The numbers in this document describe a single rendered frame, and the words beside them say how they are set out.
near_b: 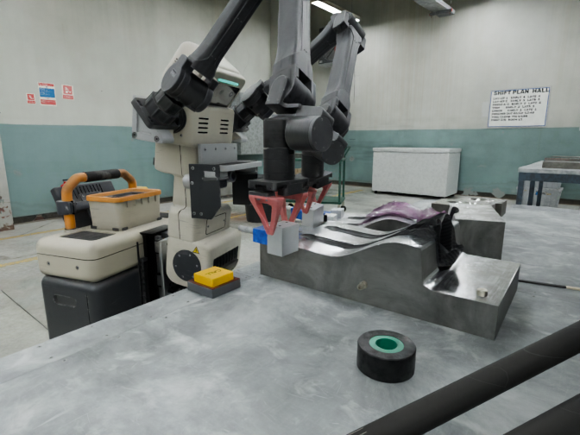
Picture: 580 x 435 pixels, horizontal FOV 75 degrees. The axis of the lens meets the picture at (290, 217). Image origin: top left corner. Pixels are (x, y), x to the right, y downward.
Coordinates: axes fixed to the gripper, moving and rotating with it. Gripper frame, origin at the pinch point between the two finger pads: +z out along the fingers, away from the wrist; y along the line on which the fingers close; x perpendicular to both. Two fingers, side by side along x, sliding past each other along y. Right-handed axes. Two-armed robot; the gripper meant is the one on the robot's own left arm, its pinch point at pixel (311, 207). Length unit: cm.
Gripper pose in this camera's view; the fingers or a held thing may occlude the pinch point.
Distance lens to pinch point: 100.6
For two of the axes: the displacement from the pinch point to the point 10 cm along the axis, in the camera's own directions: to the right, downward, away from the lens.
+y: 6.0, -3.2, 7.3
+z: -0.2, 9.1, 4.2
